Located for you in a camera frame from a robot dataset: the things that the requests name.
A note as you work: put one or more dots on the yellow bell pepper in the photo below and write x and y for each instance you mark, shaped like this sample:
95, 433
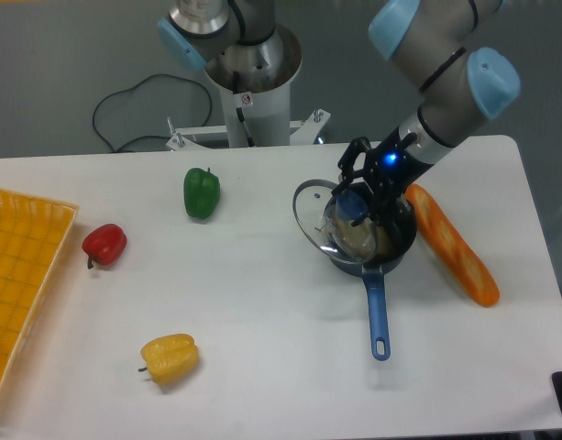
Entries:
170, 358

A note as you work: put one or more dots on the red bell pepper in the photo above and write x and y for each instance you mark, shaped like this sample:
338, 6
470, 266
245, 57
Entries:
104, 245

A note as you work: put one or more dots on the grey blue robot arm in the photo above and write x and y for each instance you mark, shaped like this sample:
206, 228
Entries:
424, 39

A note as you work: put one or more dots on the yellow plastic basket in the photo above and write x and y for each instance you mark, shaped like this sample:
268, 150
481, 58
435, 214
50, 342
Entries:
33, 231

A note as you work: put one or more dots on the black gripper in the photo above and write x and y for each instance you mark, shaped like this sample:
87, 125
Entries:
392, 168

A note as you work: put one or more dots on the wrapped bread slice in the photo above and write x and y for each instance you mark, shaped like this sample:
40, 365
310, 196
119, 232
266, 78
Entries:
361, 243

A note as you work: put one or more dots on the green bell pepper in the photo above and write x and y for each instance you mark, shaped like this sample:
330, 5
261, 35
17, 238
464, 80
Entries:
201, 193

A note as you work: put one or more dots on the dark blue saucepan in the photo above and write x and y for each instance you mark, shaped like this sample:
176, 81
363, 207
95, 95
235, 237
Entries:
372, 274

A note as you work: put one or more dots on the orange baguette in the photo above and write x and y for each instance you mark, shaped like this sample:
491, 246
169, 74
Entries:
452, 250

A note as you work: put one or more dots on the glass pot lid blue knob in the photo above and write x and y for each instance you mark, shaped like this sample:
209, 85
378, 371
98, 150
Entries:
315, 198

